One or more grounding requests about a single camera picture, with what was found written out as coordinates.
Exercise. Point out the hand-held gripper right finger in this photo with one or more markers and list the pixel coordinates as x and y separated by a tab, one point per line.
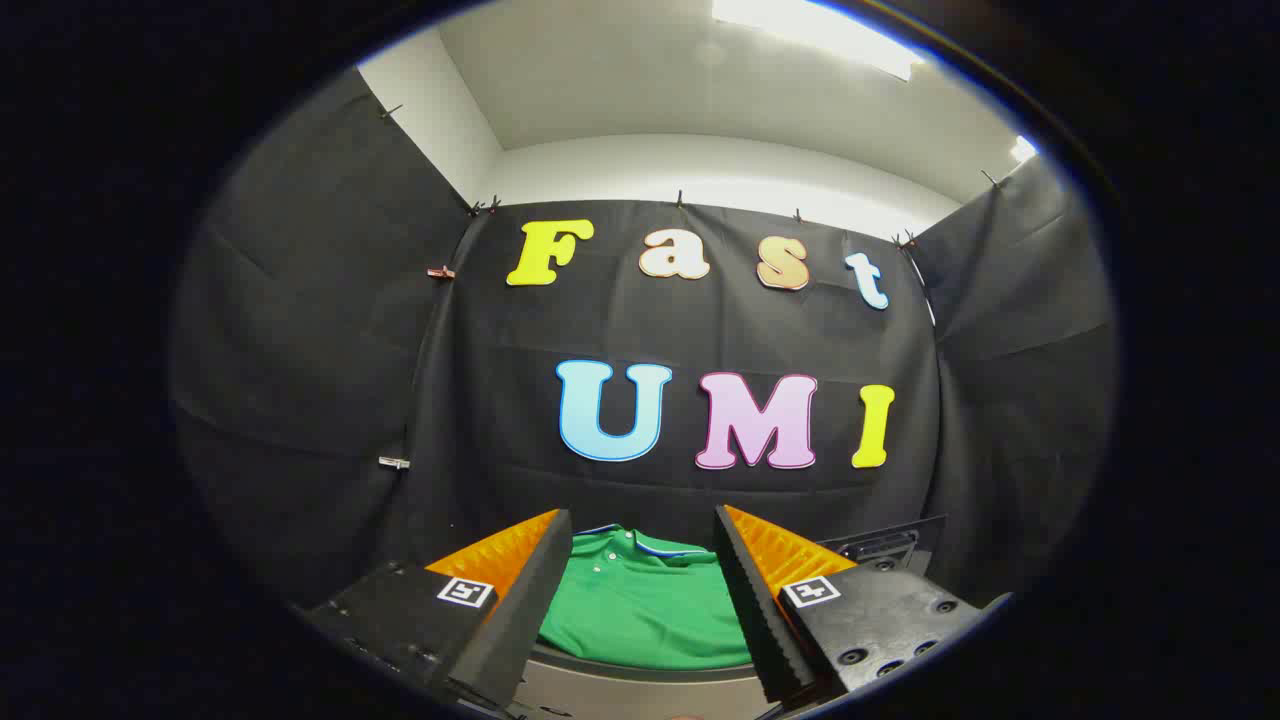
750	600

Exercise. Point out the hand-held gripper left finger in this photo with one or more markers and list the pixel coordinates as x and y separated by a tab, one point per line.
530	610

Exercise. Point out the green polo shirt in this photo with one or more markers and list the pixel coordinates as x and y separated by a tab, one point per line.
640	610

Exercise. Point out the grey table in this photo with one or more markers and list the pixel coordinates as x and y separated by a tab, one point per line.
640	697

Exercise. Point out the black backdrop cloth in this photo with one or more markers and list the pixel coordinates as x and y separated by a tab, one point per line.
500	450

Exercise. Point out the silver clip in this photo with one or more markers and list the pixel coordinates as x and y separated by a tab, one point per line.
394	462

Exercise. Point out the ceiling light panel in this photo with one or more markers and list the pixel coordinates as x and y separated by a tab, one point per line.
800	30
1022	148

